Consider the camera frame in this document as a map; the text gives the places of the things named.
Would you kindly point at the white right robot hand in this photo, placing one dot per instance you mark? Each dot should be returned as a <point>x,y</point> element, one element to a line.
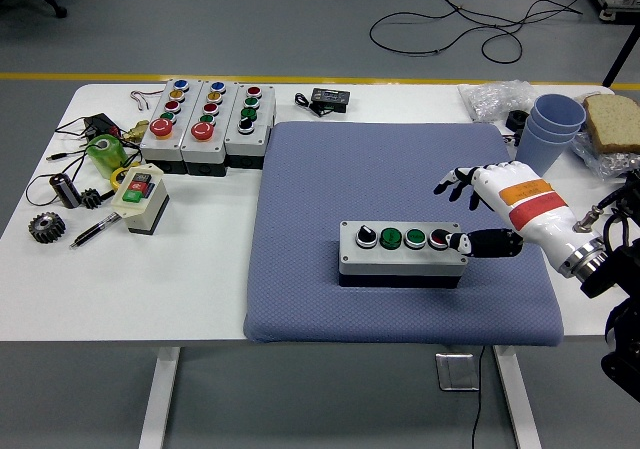
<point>530,204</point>

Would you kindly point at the grey four-button control box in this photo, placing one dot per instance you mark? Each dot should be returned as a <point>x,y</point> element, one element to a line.
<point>400,263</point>

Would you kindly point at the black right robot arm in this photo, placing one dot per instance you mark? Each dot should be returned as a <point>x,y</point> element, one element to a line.
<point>620,264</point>

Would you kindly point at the grey five-button emergency stop box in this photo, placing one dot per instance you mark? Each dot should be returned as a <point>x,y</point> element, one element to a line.
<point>177,142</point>
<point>221,140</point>

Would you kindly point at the blue plastic cup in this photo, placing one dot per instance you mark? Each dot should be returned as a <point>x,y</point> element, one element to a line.
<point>557,111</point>
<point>549,144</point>
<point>540,156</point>

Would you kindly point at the clear plastic bag under bread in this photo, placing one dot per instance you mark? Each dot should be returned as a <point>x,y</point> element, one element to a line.
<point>600,161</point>

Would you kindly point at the clear crumpled plastic bag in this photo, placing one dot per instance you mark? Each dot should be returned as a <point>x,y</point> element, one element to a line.
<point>495,99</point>

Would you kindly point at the slice of bread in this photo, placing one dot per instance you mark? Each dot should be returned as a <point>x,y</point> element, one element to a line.
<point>615,119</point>

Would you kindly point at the metal floor socket plate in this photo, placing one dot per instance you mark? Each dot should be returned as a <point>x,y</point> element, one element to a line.
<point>457,371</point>

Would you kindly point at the white table leg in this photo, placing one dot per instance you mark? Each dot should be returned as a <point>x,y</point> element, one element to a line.
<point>517,399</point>
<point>160,399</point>

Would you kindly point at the blue-grey padded mat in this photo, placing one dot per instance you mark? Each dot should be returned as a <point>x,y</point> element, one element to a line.
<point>310,194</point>

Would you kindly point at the black digital panel meter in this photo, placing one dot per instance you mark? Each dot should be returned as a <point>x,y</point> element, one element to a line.
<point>330,98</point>

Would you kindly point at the grey box with black selector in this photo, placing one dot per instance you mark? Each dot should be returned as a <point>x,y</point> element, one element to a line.
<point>239,142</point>

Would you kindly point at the brass fitting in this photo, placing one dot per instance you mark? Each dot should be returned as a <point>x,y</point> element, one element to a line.
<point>136,131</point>

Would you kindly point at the yellow tape roll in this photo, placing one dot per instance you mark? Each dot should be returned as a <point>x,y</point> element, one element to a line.
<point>114,179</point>

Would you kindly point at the green wrapped roll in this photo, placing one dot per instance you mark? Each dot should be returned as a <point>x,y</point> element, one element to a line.
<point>110,161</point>

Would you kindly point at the black pen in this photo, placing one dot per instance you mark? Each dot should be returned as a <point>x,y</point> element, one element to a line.
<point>97,229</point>

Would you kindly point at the black power module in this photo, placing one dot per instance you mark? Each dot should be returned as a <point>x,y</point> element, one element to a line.
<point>100,124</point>

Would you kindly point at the small black gear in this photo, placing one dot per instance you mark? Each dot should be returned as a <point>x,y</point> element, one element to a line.
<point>90,200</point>

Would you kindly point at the black cylindrical capacitor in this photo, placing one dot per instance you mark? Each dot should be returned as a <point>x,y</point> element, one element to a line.
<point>65,191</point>

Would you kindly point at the large steel gear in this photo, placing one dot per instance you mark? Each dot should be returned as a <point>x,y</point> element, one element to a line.
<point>56,230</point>

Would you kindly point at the cream red-green switch box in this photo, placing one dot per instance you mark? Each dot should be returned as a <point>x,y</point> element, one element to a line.
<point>145,204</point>

